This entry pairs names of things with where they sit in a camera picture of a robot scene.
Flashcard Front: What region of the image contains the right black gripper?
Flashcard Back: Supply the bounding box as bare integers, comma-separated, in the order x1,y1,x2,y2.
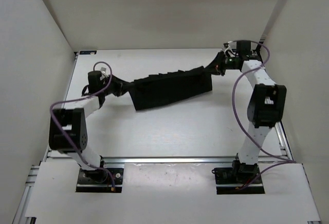
203,51,239,77

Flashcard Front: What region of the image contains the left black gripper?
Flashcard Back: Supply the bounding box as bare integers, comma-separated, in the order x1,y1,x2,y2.
99,73,134,97

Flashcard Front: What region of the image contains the black skirt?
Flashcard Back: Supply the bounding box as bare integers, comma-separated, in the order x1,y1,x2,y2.
122,55,218,111

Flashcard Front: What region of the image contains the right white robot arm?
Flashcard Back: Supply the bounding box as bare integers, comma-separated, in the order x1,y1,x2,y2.
215,51,287,183

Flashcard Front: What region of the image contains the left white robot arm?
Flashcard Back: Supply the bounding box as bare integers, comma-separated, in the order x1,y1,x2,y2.
48,71,128,183

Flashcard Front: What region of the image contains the front white board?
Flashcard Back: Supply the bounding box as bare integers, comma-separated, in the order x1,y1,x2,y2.
26,162,320,223

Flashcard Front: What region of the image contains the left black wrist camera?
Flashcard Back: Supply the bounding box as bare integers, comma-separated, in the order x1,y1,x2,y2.
82,67,109,96

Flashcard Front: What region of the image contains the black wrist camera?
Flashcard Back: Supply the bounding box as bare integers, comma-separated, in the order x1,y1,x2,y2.
82,67,109,96
223,40,259,60

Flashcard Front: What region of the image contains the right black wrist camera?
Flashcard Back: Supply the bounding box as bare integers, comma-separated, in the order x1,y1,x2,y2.
223,40,259,60

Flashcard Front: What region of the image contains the aluminium frame rail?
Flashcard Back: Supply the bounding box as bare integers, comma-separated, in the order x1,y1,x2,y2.
103,156,235,164

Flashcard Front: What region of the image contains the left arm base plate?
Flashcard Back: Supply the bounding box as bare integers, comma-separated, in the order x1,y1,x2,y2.
76,166,124,193

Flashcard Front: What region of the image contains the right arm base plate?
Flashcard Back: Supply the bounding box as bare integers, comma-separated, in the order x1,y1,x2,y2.
211,160,265,195

